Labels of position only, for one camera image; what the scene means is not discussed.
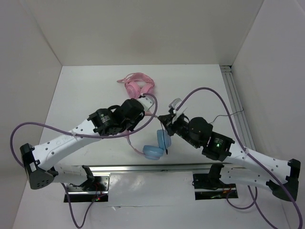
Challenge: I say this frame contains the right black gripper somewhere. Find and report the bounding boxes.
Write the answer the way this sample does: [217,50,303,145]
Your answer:
[158,113,200,148]

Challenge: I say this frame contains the blue pink cat-ear headphones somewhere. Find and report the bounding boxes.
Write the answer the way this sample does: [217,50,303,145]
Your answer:
[125,124,172,160]

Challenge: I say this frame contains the thin black headphone cable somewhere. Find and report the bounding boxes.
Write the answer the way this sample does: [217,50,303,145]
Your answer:
[159,106,245,155]

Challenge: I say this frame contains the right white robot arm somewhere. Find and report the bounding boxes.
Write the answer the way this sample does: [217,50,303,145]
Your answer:
[158,114,301,201]

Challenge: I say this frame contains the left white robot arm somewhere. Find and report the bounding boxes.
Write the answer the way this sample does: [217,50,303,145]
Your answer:
[20,97,154,190]

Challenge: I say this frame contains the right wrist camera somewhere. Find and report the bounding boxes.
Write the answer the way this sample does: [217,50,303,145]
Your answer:
[169,98,187,124]

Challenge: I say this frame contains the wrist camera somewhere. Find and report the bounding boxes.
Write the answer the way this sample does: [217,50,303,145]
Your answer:
[169,98,187,124]
[137,96,155,112]

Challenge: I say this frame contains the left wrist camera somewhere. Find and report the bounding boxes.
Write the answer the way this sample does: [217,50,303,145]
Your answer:
[137,96,155,112]

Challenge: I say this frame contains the aluminium front rail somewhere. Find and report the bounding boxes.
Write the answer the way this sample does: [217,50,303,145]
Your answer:
[59,162,241,174]

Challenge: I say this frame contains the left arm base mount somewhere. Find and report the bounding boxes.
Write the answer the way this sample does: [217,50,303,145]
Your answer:
[65,166,110,202]

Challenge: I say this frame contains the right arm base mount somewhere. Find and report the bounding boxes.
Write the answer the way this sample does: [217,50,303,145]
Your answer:
[192,164,238,200]

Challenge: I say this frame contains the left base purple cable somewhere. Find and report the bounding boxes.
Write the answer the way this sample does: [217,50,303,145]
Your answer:
[62,182,109,229]

